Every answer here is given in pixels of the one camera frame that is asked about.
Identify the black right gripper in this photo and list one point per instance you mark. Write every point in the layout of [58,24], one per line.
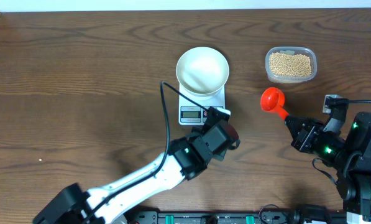
[302,140]

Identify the red plastic measuring scoop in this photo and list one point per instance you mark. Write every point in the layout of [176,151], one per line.
[272,101]

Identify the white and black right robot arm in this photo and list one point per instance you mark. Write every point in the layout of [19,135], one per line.
[350,157]

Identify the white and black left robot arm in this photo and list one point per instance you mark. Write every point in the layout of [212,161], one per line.
[184,159]

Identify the white digital kitchen scale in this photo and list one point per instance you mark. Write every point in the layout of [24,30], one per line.
[190,114]

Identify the white ceramic bowl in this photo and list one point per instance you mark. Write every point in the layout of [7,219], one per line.
[202,71]

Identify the yellow soybeans in container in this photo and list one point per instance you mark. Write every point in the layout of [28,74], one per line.
[290,65]

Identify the clear plastic container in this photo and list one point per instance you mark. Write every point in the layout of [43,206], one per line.
[291,51]

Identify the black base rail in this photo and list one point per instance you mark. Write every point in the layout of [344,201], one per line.
[268,214]

